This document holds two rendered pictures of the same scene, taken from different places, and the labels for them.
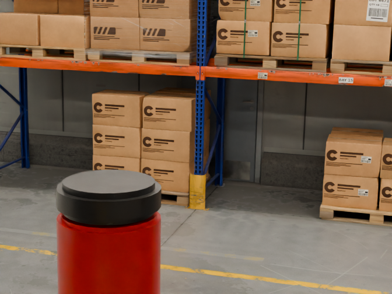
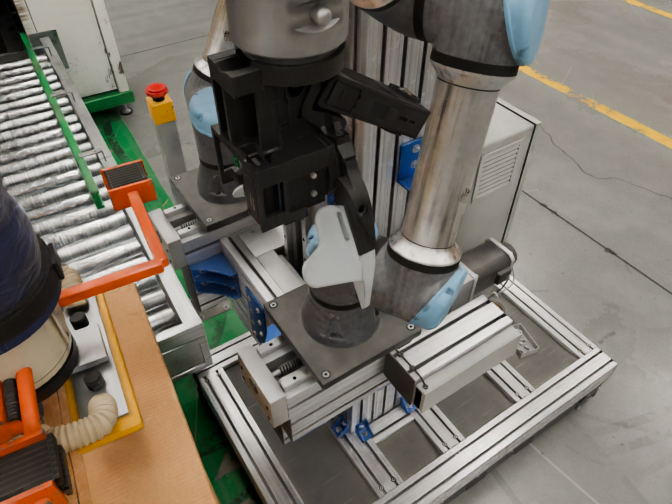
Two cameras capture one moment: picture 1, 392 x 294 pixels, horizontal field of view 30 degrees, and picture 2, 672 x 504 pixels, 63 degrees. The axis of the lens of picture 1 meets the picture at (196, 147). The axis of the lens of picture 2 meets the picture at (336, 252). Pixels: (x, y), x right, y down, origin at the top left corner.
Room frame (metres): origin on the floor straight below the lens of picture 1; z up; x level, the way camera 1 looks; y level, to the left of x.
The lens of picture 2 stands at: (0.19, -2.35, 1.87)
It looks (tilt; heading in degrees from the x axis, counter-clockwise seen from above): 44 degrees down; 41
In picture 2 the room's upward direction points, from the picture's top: straight up
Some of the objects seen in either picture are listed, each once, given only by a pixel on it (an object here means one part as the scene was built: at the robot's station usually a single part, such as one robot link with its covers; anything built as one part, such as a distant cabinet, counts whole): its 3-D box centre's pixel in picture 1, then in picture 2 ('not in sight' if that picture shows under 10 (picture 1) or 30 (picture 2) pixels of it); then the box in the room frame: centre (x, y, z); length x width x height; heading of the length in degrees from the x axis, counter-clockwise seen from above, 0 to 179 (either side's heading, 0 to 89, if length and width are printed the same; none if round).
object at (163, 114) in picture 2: not in sight; (188, 218); (1.01, -0.89, 0.50); 0.07 x 0.07 x 1.00; 72
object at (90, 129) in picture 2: not in sight; (101, 155); (1.02, -0.27, 0.50); 2.31 x 0.05 x 0.19; 72
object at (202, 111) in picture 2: not in sight; (218, 124); (0.84, -1.43, 1.20); 0.13 x 0.12 x 0.14; 59
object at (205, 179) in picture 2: not in sight; (226, 168); (0.83, -1.43, 1.09); 0.15 x 0.15 x 0.10
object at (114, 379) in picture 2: not in sight; (88, 353); (0.33, -1.66, 1.07); 0.34 x 0.10 x 0.05; 69
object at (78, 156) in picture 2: not in sight; (62, 102); (1.07, 0.09, 0.60); 1.60 x 0.10 x 0.09; 72
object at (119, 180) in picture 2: not in sight; (128, 184); (0.59, -1.43, 1.18); 0.09 x 0.08 x 0.05; 159
